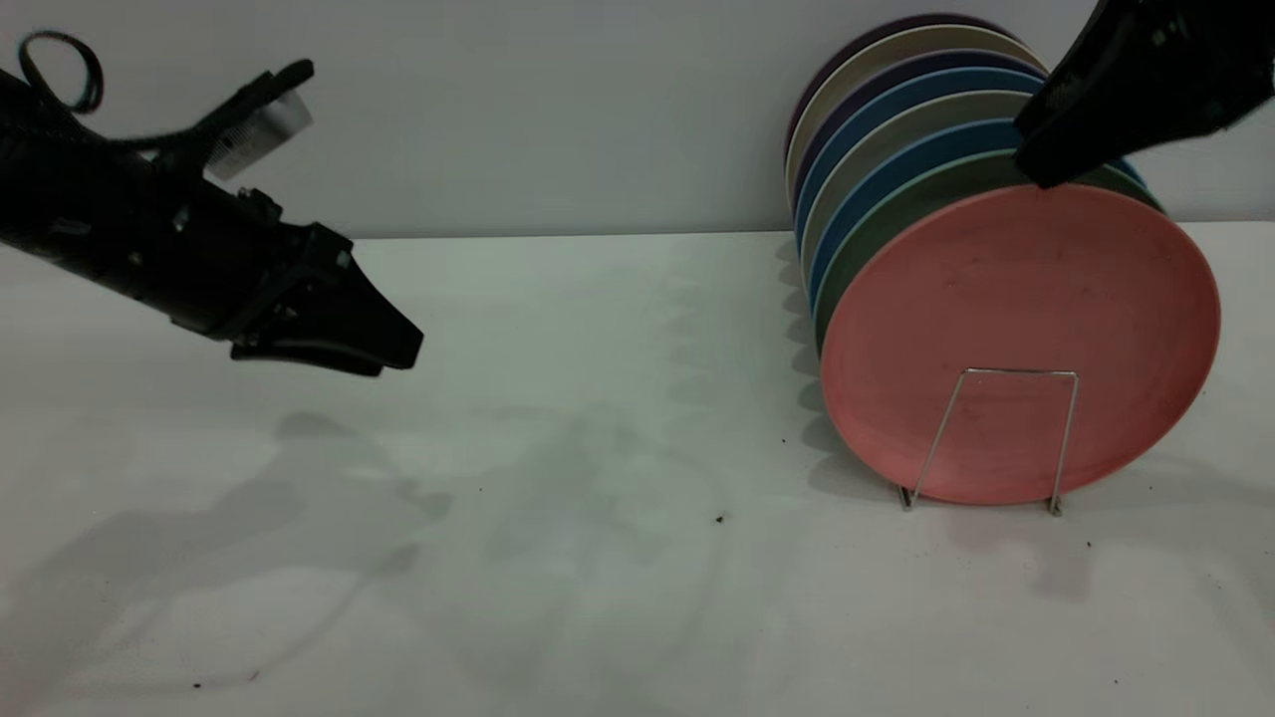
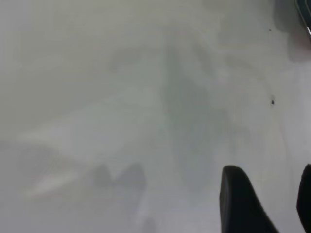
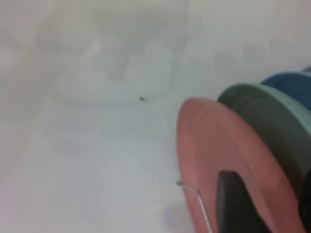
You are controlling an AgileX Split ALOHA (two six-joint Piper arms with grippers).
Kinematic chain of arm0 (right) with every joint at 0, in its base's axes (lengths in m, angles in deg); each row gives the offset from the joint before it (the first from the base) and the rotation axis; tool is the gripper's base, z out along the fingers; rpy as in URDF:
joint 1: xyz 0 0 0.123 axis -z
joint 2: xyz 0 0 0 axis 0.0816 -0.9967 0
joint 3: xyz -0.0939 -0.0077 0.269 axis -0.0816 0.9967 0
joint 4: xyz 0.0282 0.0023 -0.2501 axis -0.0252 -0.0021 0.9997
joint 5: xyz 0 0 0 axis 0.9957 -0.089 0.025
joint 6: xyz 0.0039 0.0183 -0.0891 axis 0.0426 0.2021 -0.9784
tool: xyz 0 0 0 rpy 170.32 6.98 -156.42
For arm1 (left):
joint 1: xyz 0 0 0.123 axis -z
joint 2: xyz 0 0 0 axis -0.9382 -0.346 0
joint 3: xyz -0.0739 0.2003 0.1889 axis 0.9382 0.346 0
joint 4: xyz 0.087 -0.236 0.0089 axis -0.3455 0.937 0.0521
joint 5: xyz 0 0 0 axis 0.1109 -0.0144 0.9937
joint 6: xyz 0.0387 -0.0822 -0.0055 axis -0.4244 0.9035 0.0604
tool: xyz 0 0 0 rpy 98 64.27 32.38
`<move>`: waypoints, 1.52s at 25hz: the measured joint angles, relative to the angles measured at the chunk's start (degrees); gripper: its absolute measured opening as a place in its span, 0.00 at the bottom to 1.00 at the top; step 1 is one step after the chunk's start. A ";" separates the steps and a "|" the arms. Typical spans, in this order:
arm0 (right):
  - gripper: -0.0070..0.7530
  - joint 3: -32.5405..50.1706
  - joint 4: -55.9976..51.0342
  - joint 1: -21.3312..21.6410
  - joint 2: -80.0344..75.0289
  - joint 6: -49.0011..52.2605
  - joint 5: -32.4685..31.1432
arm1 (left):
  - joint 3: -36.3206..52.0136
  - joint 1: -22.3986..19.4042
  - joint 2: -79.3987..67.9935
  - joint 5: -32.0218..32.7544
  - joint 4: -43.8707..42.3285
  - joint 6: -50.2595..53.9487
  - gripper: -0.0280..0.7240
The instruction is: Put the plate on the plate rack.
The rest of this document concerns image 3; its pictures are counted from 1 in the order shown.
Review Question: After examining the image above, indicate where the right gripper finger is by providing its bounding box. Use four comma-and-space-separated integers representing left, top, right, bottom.
215, 170, 270, 233

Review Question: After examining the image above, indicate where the pink round plate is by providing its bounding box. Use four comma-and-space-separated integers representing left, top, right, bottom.
176, 97, 308, 233

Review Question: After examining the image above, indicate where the green round plate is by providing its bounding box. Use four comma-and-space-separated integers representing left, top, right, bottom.
217, 83, 311, 202

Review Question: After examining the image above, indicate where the blue round plate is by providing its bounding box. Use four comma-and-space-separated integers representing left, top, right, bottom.
261, 71, 311, 111

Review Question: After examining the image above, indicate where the silver wire plate rack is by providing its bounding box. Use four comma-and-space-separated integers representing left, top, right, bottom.
176, 181, 212, 233

